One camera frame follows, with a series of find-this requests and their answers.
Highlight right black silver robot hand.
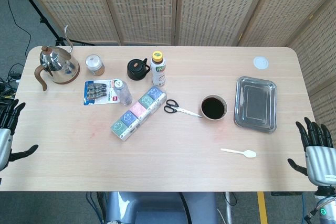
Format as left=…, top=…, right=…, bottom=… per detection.
left=287, top=117, right=336, bottom=185

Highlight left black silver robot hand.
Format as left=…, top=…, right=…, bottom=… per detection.
left=0, top=99, right=39, bottom=172

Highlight white plastic spoon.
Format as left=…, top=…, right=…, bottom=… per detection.
left=220, top=148, right=257, bottom=159

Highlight white bowl with dark liquid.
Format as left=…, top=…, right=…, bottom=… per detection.
left=201, top=94, right=228, bottom=121

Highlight rectangular steel tray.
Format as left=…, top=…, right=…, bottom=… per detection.
left=234, top=76, right=278, bottom=134

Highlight blue blister pack of clips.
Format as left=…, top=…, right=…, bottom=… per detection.
left=83, top=79, right=119, bottom=106

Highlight white round disc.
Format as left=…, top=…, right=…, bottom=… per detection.
left=253, top=56, right=269, bottom=70

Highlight clear spice jar brown contents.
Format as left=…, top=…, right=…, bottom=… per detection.
left=85, top=54, right=106, bottom=76

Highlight clear water bottle white cap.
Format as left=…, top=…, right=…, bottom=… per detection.
left=112, top=79, right=133, bottom=106

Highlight black tripod stand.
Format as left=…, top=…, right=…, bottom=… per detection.
left=7, top=0, right=95, bottom=47

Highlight pack of colourful tissue packets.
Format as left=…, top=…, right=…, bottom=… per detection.
left=110, top=86, right=167, bottom=141

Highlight black round lid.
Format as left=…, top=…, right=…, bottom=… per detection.
left=127, top=58, right=151, bottom=81

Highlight grey robot torso base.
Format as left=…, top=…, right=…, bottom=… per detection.
left=104, top=191, right=218, bottom=224

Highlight white drink bottle yellow cap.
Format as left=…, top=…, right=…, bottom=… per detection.
left=150, top=50, right=168, bottom=88

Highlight woven wooden folding screen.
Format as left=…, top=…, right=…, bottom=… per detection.
left=15, top=0, right=336, bottom=135

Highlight bundle of black floor cables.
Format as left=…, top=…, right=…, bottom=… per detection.
left=0, top=63, right=25, bottom=102

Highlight steel gooseneck kettle brown handle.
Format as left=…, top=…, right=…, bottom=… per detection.
left=35, top=25, right=81, bottom=91

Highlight blue cable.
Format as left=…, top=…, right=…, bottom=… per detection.
left=86, top=192, right=106, bottom=224

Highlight thick black cable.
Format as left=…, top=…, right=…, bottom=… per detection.
left=178, top=192, right=193, bottom=224

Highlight black handled scissors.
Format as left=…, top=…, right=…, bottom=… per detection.
left=163, top=99, right=203, bottom=118

